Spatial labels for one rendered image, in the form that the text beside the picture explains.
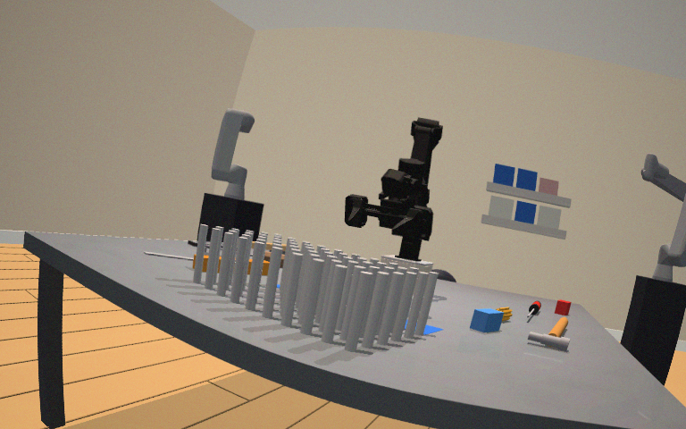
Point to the red cube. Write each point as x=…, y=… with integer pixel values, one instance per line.
x=562, y=307

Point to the blue flat strip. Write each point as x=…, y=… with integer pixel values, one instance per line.
x=428, y=329

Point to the blue rectangular block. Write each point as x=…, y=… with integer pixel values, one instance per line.
x=486, y=320

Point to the orange long flat bar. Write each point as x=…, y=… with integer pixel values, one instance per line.
x=265, y=265

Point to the red-handled screwdriver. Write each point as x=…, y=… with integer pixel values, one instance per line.
x=534, y=308

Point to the orange-handled screwdriver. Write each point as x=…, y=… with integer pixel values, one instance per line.
x=507, y=313

